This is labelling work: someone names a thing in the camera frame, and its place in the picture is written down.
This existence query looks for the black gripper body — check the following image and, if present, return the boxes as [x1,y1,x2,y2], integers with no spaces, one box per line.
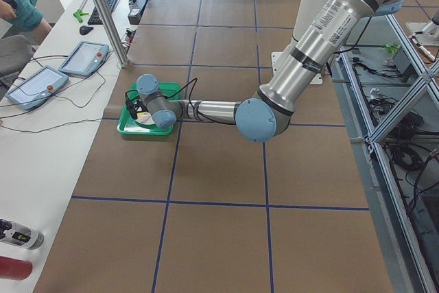
[136,99,147,113]

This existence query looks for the yellow plastic spoon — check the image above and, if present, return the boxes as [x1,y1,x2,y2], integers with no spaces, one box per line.
[137,112,150,118]

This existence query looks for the white round plate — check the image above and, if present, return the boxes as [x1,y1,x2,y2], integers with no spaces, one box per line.
[136,114,155,126]

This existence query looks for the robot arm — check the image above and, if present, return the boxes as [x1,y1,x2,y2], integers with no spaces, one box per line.
[137,0,403,142]

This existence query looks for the green plastic tray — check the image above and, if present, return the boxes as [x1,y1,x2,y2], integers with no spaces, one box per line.
[117,82,180,136]

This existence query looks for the far teach pendant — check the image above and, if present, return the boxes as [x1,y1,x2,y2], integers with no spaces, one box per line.
[59,40,109,77]

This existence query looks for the teach pendant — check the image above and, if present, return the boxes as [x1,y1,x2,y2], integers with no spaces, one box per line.
[59,40,109,77]
[5,66,69,110]

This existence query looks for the black computer mouse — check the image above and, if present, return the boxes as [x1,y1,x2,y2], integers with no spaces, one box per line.
[79,25,94,36]

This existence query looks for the near teach pendant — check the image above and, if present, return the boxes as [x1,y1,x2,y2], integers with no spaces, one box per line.
[5,66,69,110]

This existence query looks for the green clamp tool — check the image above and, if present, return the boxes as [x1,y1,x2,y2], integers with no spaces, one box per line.
[73,9,89,23]

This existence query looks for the black keyboard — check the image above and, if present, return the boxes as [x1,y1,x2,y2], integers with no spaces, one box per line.
[86,0,121,26]

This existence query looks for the seated person dark shirt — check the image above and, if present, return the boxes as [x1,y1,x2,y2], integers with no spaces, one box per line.
[1,0,52,44]

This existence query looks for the red bottle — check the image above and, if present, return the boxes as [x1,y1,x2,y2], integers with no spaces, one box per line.
[0,256,33,281]

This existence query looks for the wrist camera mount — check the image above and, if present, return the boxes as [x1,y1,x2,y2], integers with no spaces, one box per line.
[125,97,139,120]

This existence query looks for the aluminium frame post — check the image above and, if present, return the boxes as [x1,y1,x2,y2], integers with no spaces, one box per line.
[93,0,129,68]

